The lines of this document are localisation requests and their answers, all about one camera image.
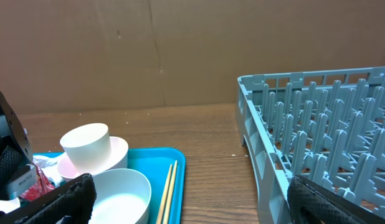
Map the wooden chopstick left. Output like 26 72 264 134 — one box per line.
156 164 173 224

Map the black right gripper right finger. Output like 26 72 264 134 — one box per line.
287 175 385 224

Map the wooden chopstick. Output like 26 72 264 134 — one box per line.
163 161 178 224
156 164 173 224

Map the wooden chopstick right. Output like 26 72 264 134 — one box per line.
163 161 178 224

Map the grey dishwasher rack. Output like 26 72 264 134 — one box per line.
236 67 385 223

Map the grey-green bowl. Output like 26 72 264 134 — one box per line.
88 169 152 224

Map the pink saucer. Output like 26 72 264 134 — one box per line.
57 136 128 182

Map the teal plastic tray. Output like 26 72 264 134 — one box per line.
32 147 186 224

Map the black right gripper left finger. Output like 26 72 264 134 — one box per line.
0 174 97 224

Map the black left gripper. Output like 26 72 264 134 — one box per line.
0 91 37 200

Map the white tissue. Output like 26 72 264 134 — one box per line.
33 155 65 187

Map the red snack wrapper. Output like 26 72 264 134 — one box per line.
19 164 55 201

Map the white cup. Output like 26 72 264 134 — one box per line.
60 123 112 174

